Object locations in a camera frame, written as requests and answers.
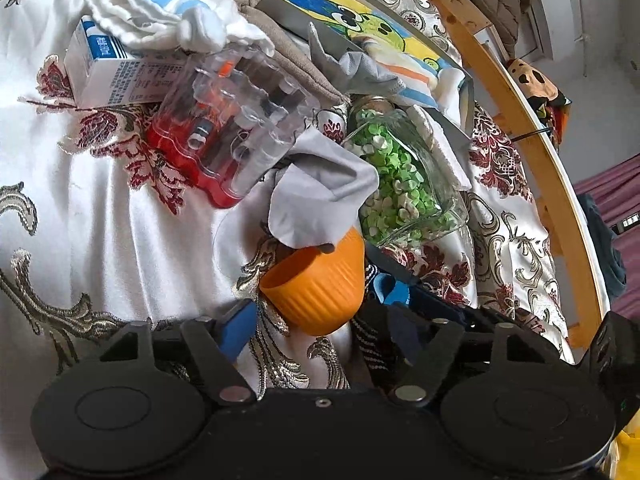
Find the white and blue cloth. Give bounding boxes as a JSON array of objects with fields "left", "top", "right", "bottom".
[{"left": 82, "top": 0, "right": 276, "bottom": 56}]

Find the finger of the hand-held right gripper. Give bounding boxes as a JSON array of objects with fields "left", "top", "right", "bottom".
[{"left": 365, "top": 245, "right": 548, "bottom": 342}]

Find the grey tray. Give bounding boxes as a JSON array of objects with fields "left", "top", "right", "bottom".
[{"left": 252, "top": 0, "right": 476, "bottom": 141}]

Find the beige knit cloth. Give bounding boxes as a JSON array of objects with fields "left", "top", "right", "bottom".
[{"left": 227, "top": 0, "right": 351, "bottom": 106}]

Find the white air conditioner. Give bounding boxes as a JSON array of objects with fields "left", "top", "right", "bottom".
[{"left": 520, "top": 0, "right": 571, "bottom": 61}]

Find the yellow blue cartoon towel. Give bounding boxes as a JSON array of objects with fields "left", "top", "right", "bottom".
[{"left": 257, "top": 0, "right": 451, "bottom": 76}]

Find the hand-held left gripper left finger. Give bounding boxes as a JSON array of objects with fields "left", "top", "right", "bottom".
[{"left": 97, "top": 299, "right": 258, "bottom": 407}]

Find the maroon cloth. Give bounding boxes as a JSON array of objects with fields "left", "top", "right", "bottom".
[{"left": 572, "top": 152, "right": 640, "bottom": 321}]

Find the glass jar of green pieces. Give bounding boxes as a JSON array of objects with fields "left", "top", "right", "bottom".
[{"left": 342, "top": 95, "right": 470, "bottom": 249}]

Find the floral satin blanket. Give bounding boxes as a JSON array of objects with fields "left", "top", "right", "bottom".
[{"left": 0, "top": 0, "right": 576, "bottom": 480}]

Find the tan plush toy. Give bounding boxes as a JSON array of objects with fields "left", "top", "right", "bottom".
[{"left": 505, "top": 57, "right": 573, "bottom": 148}]

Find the orange ribbed cup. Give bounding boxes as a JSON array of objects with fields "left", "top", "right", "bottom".
[{"left": 259, "top": 226, "right": 366, "bottom": 337}]

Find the pastel striped sock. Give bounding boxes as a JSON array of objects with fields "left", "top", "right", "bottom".
[{"left": 372, "top": 42, "right": 466, "bottom": 111}]

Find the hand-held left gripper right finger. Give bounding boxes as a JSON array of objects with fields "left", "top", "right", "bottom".
[{"left": 387, "top": 307, "right": 563, "bottom": 408}]

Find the grey cloth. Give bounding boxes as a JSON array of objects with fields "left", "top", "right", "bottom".
[
  {"left": 267, "top": 126, "right": 379, "bottom": 251},
  {"left": 306, "top": 21, "right": 401, "bottom": 96}
]

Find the dark blue clothing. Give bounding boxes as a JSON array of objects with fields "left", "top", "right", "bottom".
[{"left": 577, "top": 192, "right": 628, "bottom": 301}]

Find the black cable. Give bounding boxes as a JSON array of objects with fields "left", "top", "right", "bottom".
[{"left": 510, "top": 127, "right": 553, "bottom": 142}]

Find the wooden bed frame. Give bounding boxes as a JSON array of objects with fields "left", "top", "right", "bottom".
[{"left": 415, "top": 0, "right": 613, "bottom": 351}]

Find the white and blue carton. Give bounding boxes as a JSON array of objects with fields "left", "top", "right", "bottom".
[{"left": 64, "top": 15, "right": 193, "bottom": 110}]

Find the yellow object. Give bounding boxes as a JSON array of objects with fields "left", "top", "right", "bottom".
[{"left": 612, "top": 425, "right": 640, "bottom": 480}]

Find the white spongy cloth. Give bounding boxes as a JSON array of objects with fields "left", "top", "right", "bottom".
[{"left": 407, "top": 105, "right": 473, "bottom": 192}]

